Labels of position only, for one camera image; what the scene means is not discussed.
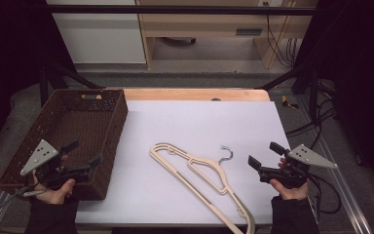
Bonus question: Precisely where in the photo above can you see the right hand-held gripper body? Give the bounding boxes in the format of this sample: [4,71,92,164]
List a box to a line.
[258,143,339,190]

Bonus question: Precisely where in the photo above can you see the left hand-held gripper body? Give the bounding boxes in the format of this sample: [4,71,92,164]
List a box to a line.
[19,139,93,190]

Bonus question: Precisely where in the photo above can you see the black hanging cables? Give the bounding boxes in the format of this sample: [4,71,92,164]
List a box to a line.
[263,1,298,68]

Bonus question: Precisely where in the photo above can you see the black metal stand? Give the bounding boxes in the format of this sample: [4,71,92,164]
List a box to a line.
[38,60,107,105]
[255,60,323,122]

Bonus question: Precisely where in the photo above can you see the white table sheet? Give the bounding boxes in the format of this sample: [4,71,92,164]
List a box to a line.
[74,99,292,226]

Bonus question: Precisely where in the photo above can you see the person's right hand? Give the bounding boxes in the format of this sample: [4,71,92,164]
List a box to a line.
[268,178,310,202]

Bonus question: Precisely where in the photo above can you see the black floor cables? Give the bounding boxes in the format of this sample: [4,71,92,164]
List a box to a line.
[284,97,336,138]

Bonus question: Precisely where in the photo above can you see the black horizontal bar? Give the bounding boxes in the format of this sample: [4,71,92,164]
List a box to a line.
[45,4,319,17]

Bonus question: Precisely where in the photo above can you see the light wooden desk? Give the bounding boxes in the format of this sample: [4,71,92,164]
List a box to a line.
[135,0,319,70]

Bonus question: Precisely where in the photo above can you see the black curtain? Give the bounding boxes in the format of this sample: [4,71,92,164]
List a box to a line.
[291,0,374,198]
[0,0,76,159]

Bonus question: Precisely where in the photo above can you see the white cabinet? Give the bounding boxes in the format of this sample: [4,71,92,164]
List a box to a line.
[46,0,147,64]

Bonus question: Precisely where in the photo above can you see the grey drawer handle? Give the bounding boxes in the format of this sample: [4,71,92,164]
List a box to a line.
[235,27,263,36]

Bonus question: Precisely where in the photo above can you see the black looped floor cable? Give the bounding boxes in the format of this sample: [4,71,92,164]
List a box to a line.
[310,128,343,215]

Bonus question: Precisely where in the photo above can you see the brown woven basket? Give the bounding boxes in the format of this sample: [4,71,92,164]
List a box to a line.
[0,88,130,202]

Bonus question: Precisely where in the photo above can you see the person's left hand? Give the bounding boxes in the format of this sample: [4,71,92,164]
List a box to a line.
[31,171,77,206]

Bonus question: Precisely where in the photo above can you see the yellow and black tool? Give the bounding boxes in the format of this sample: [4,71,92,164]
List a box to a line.
[280,95,300,110]

